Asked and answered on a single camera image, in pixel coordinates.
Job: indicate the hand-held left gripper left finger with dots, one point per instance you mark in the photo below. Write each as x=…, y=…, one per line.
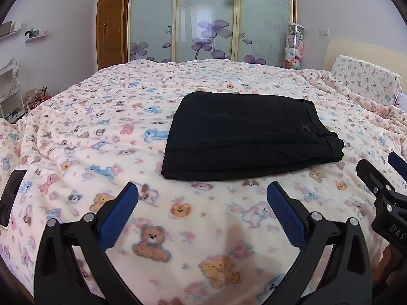
x=119, y=219

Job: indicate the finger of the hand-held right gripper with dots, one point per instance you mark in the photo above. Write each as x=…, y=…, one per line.
x=372, y=176
x=398, y=165

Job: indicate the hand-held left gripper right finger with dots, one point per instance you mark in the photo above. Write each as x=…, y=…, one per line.
x=286, y=216

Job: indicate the black pants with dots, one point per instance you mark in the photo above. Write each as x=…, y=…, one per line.
x=248, y=136

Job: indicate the person's right hand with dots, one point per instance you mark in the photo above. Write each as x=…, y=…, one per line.
x=385, y=262

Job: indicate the purple cloth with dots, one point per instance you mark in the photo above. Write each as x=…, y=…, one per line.
x=402, y=101

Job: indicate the bear printed pillow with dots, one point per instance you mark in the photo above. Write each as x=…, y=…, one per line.
x=365, y=78

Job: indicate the teddy bear printed blanket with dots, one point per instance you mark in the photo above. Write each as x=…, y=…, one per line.
x=105, y=124

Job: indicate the black tablet with white edge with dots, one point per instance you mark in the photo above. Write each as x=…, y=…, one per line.
x=9, y=197

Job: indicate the beige headboard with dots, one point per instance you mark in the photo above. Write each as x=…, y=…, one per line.
x=356, y=49

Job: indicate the dried flower bunch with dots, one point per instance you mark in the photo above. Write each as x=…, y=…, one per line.
x=35, y=94

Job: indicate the clear cylinder of plush toys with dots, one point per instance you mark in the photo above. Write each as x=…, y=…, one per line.
x=294, y=46

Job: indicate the white storage rack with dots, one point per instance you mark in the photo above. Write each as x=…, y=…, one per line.
x=9, y=85

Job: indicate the wooden door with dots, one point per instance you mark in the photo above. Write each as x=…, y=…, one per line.
x=109, y=31

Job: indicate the floral glass sliding wardrobe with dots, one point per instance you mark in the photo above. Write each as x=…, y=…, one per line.
x=210, y=16

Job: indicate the white wall socket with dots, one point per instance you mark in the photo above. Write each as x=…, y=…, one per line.
x=324, y=32

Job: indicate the white wall shelf with trinkets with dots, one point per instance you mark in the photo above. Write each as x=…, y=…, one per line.
x=36, y=35

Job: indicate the white wall shelf with box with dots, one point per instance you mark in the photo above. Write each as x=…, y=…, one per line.
x=9, y=30

